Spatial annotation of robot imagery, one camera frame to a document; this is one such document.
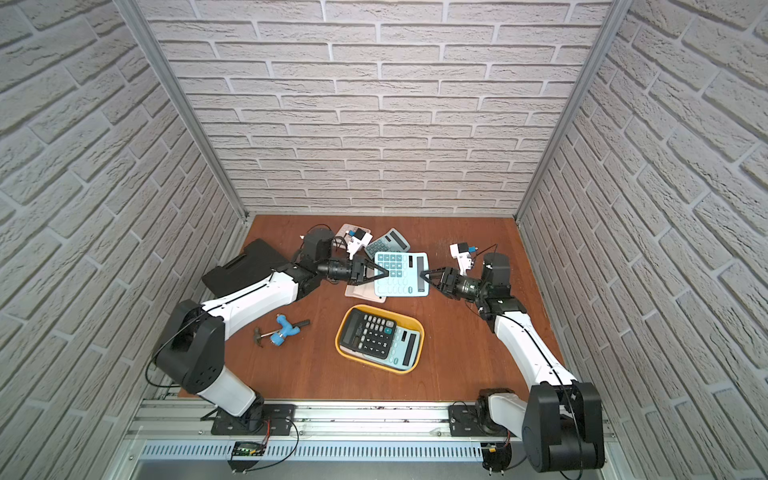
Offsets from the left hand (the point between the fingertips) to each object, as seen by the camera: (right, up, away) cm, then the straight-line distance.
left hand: (379, 264), depth 77 cm
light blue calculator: (+7, -25, +6) cm, 27 cm away
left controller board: (-33, -46, -4) cm, 56 cm away
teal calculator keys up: (+3, +6, +32) cm, 33 cm away
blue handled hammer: (-28, -20, +9) cm, 36 cm away
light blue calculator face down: (+7, -3, -1) cm, 8 cm away
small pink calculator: (-15, +12, +37) cm, 41 cm away
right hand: (+13, -4, +1) cm, 14 cm away
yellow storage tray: (+6, -17, +9) cm, 20 cm away
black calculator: (-3, -20, +6) cm, 21 cm away
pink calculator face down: (-5, -10, +18) cm, 21 cm away
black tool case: (-44, -1, +26) cm, 51 cm away
